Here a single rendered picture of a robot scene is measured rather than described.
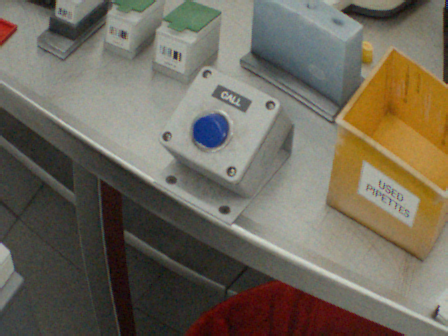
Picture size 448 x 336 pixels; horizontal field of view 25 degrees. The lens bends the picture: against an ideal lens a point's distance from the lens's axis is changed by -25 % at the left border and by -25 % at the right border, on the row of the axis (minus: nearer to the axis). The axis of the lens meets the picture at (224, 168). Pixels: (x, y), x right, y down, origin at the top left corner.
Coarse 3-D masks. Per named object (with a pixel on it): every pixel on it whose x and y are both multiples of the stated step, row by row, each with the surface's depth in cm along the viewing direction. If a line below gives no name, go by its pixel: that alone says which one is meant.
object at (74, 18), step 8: (64, 0) 107; (72, 0) 106; (80, 0) 106; (88, 0) 108; (96, 0) 109; (56, 8) 109; (64, 8) 108; (72, 8) 107; (80, 8) 107; (88, 8) 109; (56, 16) 110; (64, 16) 109; (72, 16) 108; (80, 16) 108
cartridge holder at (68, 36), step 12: (108, 0) 111; (96, 12) 110; (60, 24) 109; (72, 24) 108; (84, 24) 110; (96, 24) 112; (48, 36) 111; (60, 36) 110; (72, 36) 109; (84, 36) 111; (48, 48) 110; (60, 48) 109; (72, 48) 110
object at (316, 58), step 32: (256, 0) 103; (288, 0) 102; (320, 0) 103; (256, 32) 107; (288, 32) 104; (320, 32) 100; (352, 32) 100; (256, 64) 108; (288, 64) 107; (320, 64) 104; (352, 64) 103; (320, 96) 106; (352, 96) 107
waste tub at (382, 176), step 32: (384, 64) 98; (416, 64) 98; (384, 96) 103; (416, 96) 102; (352, 128) 92; (384, 128) 105; (416, 128) 105; (352, 160) 94; (384, 160) 92; (416, 160) 103; (352, 192) 97; (384, 192) 94; (416, 192) 91; (384, 224) 96; (416, 224) 93; (416, 256) 96
